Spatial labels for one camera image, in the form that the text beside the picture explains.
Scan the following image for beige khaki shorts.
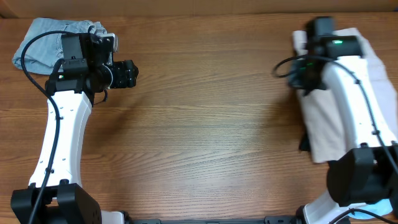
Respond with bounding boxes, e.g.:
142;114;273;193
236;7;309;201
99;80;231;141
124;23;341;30
296;27;397;163

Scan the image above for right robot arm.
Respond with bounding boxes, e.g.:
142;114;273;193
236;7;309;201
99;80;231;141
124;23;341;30
286;17;397;223

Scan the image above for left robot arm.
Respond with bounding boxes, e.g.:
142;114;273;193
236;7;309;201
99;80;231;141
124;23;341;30
11;31;139;223

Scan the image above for black garment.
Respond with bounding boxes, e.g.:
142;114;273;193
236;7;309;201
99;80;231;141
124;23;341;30
298;132;311;152

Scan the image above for folded light blue jeans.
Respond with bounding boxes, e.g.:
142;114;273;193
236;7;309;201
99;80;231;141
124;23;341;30
12;17;107;75

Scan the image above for light blue shirt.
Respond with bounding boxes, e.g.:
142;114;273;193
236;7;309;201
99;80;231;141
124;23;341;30
348;199;393;220

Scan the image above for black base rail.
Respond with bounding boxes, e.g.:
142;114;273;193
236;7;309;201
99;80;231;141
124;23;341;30
126;215;305;224

